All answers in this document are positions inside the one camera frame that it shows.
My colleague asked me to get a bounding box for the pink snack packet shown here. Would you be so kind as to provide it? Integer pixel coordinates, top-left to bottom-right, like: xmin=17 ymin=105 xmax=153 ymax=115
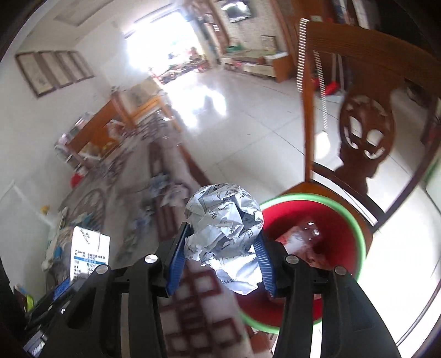
xmin=275 ymin=216 xmax=326 ymax=271

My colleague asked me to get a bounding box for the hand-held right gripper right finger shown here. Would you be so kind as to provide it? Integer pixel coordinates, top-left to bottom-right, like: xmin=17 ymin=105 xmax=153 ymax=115
xmin=253 ymin=237 xmax=402 ymax=358

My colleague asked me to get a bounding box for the red bin with green rim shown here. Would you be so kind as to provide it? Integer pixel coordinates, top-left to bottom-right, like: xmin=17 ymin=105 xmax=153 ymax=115
xmin=240 ymin=193 xmax=367 ymax=334

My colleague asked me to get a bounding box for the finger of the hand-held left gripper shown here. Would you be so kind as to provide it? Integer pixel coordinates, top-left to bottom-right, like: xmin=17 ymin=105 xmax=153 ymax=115
xmin=34 ymin=277 xmax=77 ymax=312

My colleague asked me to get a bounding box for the carved wooden chair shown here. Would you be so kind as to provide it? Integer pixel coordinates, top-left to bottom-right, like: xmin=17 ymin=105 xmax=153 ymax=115
xmin=276 ymin=17 xmax=441 ymax=238
xmin=65 ymin=92 xmax=174 ymax=167

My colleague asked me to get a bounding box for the crumpled blue white wrapper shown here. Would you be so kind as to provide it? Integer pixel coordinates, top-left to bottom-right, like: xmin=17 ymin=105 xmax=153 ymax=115
xmin=148 ymin=174 xmax=189 ymax=208

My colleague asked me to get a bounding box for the white blue milk carton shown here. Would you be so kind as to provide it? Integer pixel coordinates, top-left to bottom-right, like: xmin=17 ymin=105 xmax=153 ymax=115
xmin=70 ymin=226 xmax=111 ymax=282

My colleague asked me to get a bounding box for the framed wall picture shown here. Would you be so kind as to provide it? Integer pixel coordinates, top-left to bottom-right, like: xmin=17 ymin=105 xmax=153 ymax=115
xmin=69 ymin=51 xmax=96 ymax=80
xmin=15 ymin=51 xmax=58 ymax=100
xmin=57 ymin=51 xmax=85 ymax=84
xmin=38 ymin=51 xmax=75 ymax=89

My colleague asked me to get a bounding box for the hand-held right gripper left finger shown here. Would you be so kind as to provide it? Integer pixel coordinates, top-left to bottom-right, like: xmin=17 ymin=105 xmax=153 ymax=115
xmin=52 ymin=222 xmax=192 ymax=358

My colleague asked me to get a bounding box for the newspaper ball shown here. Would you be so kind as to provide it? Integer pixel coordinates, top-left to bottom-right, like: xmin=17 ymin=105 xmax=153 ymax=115
xmin=184 ymin=184 xmax=265 ymax=296

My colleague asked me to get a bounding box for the wooden TV cabinet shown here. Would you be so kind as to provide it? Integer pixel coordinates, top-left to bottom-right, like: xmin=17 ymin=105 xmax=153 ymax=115
xmin=220 ymin=47 xmax=294 ymax=82

